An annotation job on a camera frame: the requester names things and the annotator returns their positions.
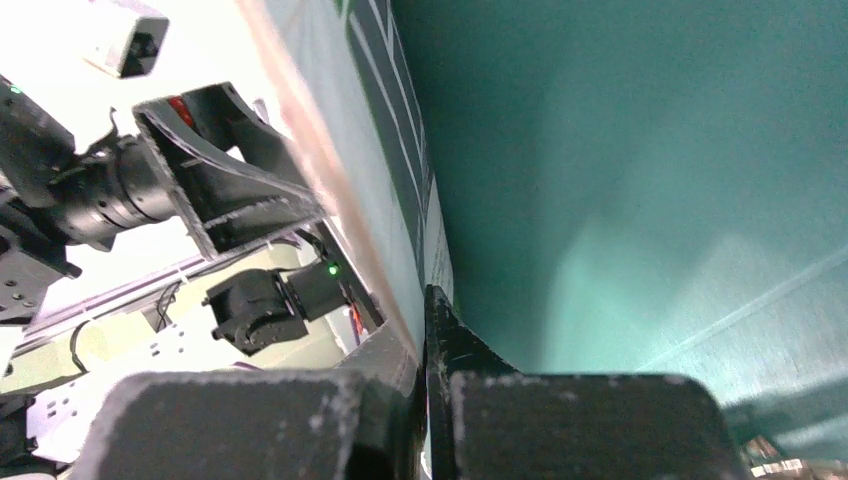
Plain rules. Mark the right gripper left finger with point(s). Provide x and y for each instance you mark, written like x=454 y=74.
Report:
x=363 y=419

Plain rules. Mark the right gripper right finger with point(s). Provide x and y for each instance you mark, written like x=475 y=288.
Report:
x=488 y=420

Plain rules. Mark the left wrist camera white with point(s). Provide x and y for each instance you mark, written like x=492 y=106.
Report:
x=123 y=38

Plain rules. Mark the teal green folder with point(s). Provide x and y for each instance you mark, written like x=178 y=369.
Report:
x=650 y=186

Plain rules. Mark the metal folder clip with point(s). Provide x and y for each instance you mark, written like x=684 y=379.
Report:
x=766 y=462

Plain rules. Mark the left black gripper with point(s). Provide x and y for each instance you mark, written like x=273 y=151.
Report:
x=207 y=157

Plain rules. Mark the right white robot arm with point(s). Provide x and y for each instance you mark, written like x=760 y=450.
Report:
x=245 y=313

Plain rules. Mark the printed paper file top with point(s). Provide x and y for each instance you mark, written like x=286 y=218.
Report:
x=343 y=88

